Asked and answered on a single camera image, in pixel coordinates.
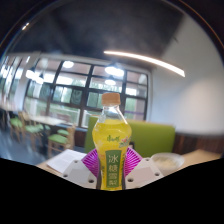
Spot large dark-framed gridded window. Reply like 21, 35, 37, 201
0, 54, 149, 129

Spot wooden chairs with green seats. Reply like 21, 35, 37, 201
8, 111, 78, 158

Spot long linear ceiling light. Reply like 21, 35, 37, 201
103, 50, 186, 78

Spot round pendant ceiling lights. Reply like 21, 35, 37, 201
24, 59, 126, 86

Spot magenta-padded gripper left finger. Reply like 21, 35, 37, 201
62, 148, 102, 190

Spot white bowl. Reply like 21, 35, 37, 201
150, 152, 186, 177

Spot white paper sheet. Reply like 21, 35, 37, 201
45, 148, 88, 174

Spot light wooden dining table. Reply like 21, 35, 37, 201
28, 114, 64, 128

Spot green upholstered bench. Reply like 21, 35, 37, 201
83, 114, 177, 159

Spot yellow drink bottle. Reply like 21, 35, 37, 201
91, 92, 133, 192

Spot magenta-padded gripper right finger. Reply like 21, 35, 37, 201
124, 147, 164, 190

